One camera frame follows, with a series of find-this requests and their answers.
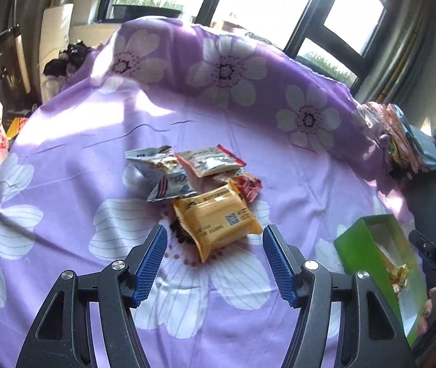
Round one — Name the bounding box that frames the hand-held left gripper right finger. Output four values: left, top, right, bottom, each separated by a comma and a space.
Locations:
263, 224, 418, 368

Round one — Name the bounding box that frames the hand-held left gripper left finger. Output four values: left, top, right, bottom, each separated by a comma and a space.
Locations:
15, 224, 168, 368

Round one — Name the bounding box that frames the small yellow snack packet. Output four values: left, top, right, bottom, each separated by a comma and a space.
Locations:
379, 261, 411, 291

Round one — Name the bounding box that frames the green cardboard box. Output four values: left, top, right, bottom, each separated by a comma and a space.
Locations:
334, 215, 429, 347

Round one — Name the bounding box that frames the yellow cake packet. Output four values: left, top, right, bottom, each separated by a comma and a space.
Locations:
172, 183, 264, 263

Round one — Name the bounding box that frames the red orange snack packet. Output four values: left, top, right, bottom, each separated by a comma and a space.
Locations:
212, 172, 264, 203

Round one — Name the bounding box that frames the white blue nut packet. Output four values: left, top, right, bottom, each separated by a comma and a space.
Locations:
125, 146, 199, 202

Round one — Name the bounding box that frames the silver red-edged snack packet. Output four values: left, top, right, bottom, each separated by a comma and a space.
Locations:
176, 144, 246, 178

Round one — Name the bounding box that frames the person's right hand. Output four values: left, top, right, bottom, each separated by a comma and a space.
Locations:
417, 287, 436, 335

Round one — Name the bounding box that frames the pile of folded clothes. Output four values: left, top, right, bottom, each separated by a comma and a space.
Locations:
358, 101, 436, 173

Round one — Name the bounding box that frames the purple floral bedsheet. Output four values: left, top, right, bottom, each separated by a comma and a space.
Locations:
0, 15, 429, 368

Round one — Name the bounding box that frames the yellow red box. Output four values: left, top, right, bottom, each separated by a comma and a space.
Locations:
6, 117, 31, 139

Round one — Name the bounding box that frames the pile of dark clothes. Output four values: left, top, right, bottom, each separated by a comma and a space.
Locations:
43, 40, 96, 78

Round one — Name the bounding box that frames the black appliance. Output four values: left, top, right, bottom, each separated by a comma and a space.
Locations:
0, 25, 31, 104

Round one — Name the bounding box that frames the white board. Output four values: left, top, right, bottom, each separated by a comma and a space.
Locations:
38, 3, 75, 81

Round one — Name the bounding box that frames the window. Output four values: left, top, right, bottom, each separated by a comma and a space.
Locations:
95, 0, 395, 89

